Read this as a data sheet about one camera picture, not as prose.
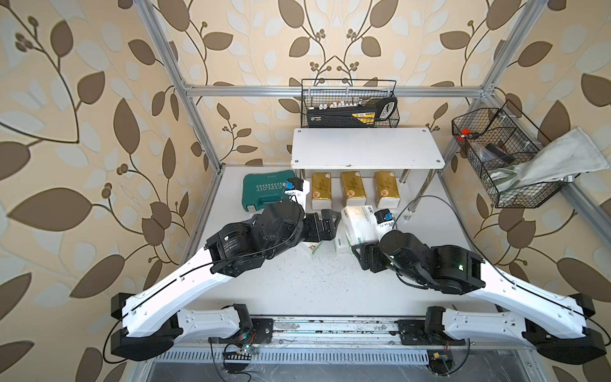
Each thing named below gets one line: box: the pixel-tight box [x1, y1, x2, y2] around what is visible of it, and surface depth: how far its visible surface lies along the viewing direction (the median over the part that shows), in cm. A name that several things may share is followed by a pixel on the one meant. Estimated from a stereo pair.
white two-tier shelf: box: [290, 127, 446, 215], surface depth 82 cm
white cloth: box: [486, 126, 610, 191], surface depth 61 cm
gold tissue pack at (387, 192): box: [373, 170, 401, 209], surface depth 98 cm
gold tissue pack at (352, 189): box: [340, 171, 367, 207], surface depth 98 cm
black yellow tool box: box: [306, 97, 399, 129], surface depth 84 cm
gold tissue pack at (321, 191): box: [311, 171, 333, 211], surface depth 97 cm
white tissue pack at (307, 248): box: [300, 240, 324, 256], surface depth 91 cm
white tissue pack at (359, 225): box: [340, 205, 379, 255], surface depth 66 cm
